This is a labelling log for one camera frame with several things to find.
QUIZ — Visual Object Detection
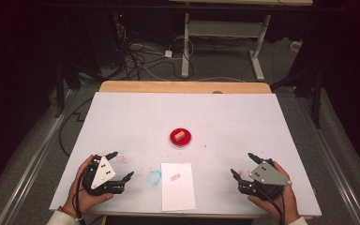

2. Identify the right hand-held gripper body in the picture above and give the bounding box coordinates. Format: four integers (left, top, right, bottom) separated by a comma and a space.
236, 157, 293, 202

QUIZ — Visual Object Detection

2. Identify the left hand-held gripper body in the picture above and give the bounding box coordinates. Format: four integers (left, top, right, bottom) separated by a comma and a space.
82, 154, 127, 197

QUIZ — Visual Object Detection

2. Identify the white paper sheet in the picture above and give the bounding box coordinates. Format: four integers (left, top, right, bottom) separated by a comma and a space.
160, 161, 197, 213

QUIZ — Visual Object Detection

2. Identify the round red ink pad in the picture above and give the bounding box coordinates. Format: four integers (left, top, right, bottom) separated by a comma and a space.
169, 127, 193, 148

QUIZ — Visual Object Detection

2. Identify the small wooden stamp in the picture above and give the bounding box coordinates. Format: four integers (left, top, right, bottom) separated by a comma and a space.
173, 130, 187, 142

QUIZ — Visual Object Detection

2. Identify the person's left hand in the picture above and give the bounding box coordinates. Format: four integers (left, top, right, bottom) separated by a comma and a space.
62, 155, 114, 216

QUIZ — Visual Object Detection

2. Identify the person's right hand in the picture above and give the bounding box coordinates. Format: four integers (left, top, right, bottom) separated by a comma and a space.
247, 160, 301, 225

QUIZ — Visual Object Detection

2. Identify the white board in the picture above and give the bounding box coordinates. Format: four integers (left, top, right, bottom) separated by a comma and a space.
49, 91, 323, 218

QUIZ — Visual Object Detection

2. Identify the dark metal stand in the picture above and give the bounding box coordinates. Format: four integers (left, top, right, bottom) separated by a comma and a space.
270, 65, 323, 129
53, 60, 83, 119

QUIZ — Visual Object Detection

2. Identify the wooden table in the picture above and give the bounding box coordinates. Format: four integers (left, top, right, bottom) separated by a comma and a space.
87, 80, 314, 225

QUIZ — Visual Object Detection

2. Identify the small white box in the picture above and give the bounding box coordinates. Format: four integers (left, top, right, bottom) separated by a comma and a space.
289, 39, 303, 53

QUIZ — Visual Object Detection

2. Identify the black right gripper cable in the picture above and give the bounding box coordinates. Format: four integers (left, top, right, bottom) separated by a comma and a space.
257, 187, 288, 225

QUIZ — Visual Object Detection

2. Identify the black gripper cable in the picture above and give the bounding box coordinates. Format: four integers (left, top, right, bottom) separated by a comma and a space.
74, 167, 90, 225
257, 187, 288, 225

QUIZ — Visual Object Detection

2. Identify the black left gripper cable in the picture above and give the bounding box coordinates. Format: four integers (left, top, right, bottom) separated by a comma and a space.
74, 167, 90, 225

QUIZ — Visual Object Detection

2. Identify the orange bracelet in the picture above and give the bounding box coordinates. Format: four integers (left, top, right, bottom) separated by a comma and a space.
57, 205, 80, 219

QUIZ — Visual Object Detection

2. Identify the black floor cable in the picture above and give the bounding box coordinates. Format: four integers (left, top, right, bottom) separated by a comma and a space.
58, 97, 94, 158

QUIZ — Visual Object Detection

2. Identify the metal floor rail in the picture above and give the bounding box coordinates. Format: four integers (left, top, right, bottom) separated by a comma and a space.
0, 89, 80, 225
294, 93, 360, 225

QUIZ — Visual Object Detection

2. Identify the tangle of floor cables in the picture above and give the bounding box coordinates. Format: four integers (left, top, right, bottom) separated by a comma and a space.
113, 12, 248, 83

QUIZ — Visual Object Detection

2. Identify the white desk frame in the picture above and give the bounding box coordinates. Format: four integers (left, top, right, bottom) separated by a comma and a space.
168, 0, 314, 83

